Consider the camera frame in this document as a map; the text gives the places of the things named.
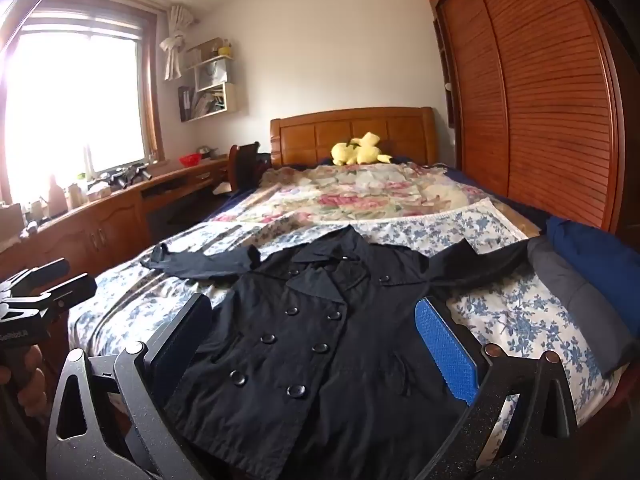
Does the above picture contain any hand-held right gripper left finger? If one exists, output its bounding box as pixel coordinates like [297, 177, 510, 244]
[45, 292, 213, 480]

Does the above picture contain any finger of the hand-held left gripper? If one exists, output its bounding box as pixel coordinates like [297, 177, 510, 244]
[27, 273, 99, 312]
[9, 258, 70, 292]

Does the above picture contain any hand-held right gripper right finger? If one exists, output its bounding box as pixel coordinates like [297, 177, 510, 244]
[414, 296, 580, 480]

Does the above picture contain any black double-breasted coat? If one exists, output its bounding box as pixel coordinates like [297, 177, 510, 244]
[140, 225, 538, 480]

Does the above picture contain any person's left hand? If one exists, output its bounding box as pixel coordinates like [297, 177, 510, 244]
[20, 347, 47, 405]

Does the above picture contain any blue floral blanket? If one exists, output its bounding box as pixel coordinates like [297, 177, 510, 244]
[67, 197, 626, 480]

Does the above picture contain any wooden desk cabinet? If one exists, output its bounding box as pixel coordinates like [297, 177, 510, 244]
[0, 157, 236, 311]

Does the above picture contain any black gadget pile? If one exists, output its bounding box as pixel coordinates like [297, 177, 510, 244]
[102, 164, 151, 188]

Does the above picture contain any dark grey padded garment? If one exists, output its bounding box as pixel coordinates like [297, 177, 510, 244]
[527, 236, 626, 378]

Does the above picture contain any wood framed window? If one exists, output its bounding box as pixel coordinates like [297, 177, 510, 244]
[0, 5, 166, 206]

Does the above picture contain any pink floral quilt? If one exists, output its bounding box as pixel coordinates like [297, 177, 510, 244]
[207, 162, 541, 237]

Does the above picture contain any blue folded garment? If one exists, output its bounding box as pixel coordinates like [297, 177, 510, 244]
[546, 215, 640, 323]

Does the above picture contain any wooden chair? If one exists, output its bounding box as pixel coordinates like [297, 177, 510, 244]
[229, 141, 273, 193]

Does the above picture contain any yellow plush toy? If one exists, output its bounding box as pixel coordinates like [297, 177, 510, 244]
[331, 131, 393, 167]

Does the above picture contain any wooden bed headboard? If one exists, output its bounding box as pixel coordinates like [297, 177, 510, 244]
[270, 106, 441, 168]

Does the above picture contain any wooden louvered wardrobe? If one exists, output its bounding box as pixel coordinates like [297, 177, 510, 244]
[422, 0, 626, 233]

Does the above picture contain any tied white curtain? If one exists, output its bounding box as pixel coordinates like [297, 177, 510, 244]
[159, 5, 197, 81]

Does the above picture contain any white wall shelf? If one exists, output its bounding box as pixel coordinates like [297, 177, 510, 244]
[178, 37, 248, 122]

